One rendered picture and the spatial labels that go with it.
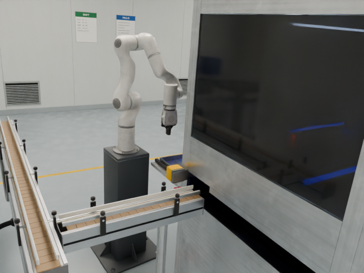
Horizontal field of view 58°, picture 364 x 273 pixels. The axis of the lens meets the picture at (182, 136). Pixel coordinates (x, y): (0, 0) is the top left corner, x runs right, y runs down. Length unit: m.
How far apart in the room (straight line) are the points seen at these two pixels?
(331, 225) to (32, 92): 6.13
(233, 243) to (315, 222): 0.48
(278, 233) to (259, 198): 0.15
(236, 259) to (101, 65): 5.84
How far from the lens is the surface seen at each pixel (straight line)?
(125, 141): 2.34
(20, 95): 6.74
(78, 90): 6.92
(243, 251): 1.52
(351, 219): 1.11
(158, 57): 2.09
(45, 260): 1.32
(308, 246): 1.25
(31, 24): 6.65
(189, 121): 1.67
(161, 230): 1.67
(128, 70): 2.23
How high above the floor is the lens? 1.74
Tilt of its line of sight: 18 degrees down
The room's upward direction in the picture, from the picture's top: 4 degrees clockwise
